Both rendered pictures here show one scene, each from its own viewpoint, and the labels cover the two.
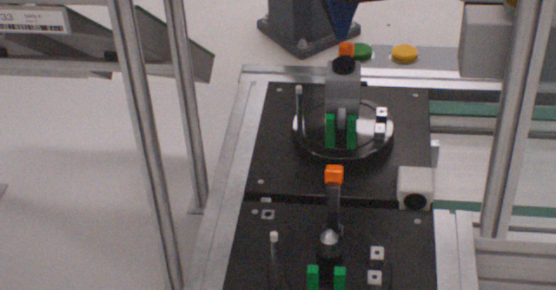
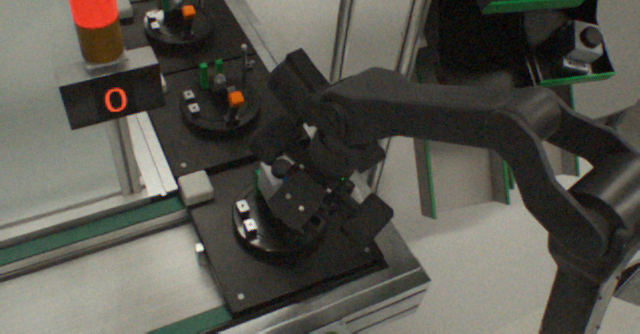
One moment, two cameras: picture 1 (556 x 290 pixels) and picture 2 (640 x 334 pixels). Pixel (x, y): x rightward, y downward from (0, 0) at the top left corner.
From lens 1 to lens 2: 133 cm
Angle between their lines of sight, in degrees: 85
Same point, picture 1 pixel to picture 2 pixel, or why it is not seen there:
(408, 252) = (180, 142)
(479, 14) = (143, 55)
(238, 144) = (357, 194)
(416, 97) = (238, 294)
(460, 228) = (153, 179)
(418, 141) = (212, 238)
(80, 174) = not seen: hidden behind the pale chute
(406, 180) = (201, 177)
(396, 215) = (199, 164)
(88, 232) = not seen: hidden behind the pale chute
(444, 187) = (184, 250)
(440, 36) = not seen: outside the picture
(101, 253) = (396, 145)
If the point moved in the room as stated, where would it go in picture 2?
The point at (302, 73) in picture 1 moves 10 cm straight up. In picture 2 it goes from (368, 294) to (380, 257)
